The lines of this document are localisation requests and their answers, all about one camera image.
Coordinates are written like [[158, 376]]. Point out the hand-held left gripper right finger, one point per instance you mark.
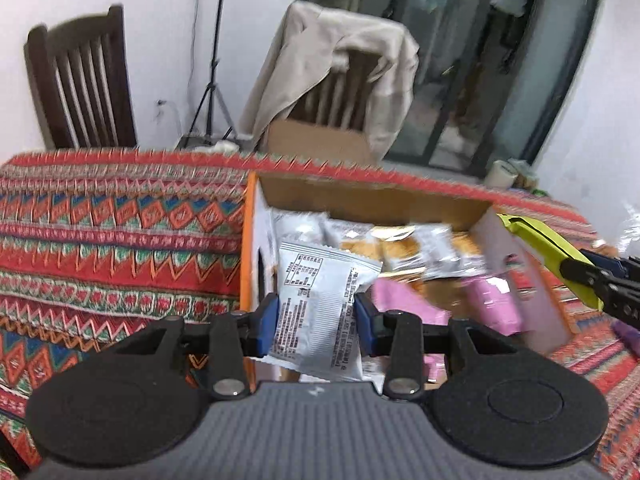
[[366, 325]]

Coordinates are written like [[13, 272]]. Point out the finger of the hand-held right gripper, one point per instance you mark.
[[580, 275], [602, 260]]

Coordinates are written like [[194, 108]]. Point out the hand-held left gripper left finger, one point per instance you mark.
[[266, 325]]

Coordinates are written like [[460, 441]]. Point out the yellow-green snack packet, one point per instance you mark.
[[540, 245]]

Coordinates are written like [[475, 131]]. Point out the white snack packet printed back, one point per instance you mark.
[[310, 300]]

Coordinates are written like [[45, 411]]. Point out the orange-rimmed cardboard box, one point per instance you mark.
[[350, 195]]

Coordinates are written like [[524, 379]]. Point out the clear crinkled plastic bag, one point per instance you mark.
[[631, 230]]

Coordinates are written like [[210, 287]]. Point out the pink snack packet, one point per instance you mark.
[[492, 305], [405, 305]]

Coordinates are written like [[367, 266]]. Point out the plastic bag with purple contents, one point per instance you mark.
[[629, 337]]

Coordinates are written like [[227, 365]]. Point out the silver and brown snack packet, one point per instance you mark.
[[447, 252]]

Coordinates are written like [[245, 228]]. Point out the beige storage box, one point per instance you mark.
[[527, 175]]

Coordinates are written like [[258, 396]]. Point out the white cylindrical bin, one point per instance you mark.
[[500, 175]]

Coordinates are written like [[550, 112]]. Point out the white cloth heap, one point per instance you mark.
[[225, 146]]

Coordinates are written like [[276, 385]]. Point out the patterned red tablecloth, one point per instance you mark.
[[100, 240]]

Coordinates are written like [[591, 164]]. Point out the plain brown cardboard box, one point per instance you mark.
[[315, 142]]

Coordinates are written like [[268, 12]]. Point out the sliding glass door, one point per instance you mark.
[[550, 60]]

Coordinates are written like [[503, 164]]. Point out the wooden chair with jacket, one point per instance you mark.
[[345, 95]]

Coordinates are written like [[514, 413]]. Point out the beige jacket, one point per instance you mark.
[[295, 60]]

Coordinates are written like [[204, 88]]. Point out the black tripod stand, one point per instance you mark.
[[216, 60]]

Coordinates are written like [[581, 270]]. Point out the dark wooden chair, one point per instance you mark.
[[80, 85]]

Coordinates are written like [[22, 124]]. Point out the wall outlet with plugs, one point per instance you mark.
[[161, 105]]

